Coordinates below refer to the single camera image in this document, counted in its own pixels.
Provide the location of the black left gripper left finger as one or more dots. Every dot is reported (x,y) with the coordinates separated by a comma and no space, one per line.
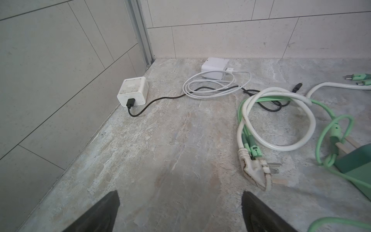
(100,217)

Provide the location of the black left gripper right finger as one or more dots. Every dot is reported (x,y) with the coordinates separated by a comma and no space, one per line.
(258,217)

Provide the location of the white cube charger black plug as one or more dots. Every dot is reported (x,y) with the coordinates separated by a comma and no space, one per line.
(133,88)

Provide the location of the light green charger block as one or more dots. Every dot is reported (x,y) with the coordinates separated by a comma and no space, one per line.
(356,164)

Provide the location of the white square charger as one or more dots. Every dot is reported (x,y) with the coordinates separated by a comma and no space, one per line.
(214,68)

